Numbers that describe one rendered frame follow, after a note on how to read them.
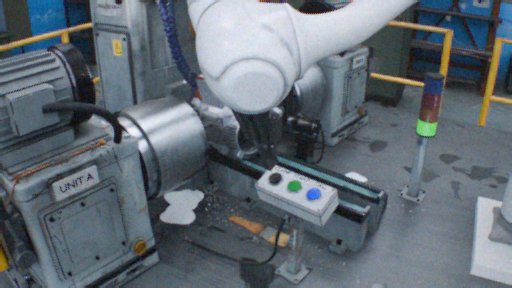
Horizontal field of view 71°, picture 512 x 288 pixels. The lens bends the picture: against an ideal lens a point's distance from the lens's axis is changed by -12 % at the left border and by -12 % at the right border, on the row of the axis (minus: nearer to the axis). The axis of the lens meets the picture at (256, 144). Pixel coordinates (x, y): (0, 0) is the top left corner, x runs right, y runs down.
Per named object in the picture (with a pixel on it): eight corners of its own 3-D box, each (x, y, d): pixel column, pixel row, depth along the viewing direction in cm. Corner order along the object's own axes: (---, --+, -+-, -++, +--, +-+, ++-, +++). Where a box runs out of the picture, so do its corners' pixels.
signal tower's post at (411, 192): (397, 196, 128) (418, 74, 110) (405, 186, 134) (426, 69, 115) (419, 204, 124) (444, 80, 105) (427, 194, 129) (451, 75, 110)
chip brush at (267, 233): (225, 222, 117) (225, 220, 117) (236, 214, 121) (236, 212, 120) (284, 249, 106) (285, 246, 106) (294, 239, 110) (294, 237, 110)
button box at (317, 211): (258, 198, 92) (253, 183, 88) (276, 177, 95) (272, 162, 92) (322, 228, 82) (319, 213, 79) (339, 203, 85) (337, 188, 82)
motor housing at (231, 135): (189, 149, 133) (185, 94, 125) (228, 130, 146) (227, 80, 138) (233, 168, 121) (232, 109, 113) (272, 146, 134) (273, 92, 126)
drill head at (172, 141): (68, 203, 104) (47, 120, 93) (167, 156, 129) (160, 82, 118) (115, 244, 90) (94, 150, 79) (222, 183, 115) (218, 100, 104)
